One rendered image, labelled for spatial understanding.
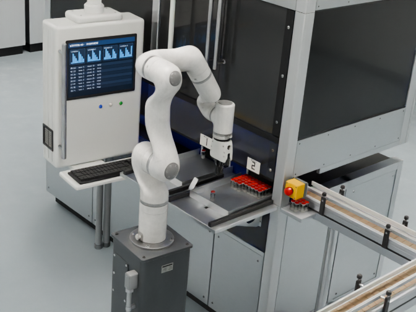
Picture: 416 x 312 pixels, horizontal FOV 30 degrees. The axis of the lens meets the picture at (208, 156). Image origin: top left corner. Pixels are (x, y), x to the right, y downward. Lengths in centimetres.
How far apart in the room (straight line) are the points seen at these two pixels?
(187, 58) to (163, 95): 19
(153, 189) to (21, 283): 163
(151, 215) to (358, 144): 124
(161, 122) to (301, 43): 73
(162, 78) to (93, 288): 192
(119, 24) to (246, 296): 152
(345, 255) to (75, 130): 159
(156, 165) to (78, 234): 206
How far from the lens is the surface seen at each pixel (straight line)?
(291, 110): 346
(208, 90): 317
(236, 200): 367
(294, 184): 355
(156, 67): 296
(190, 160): 403
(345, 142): 387
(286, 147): 353
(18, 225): 520
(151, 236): 327
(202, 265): 422
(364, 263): 452
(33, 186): 568
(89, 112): 403
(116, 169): 402
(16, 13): 847
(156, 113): 303
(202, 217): 349
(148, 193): 318
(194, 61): 306
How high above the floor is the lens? 255
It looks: 24 degrees down
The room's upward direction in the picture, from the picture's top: 5 degrees clockwise
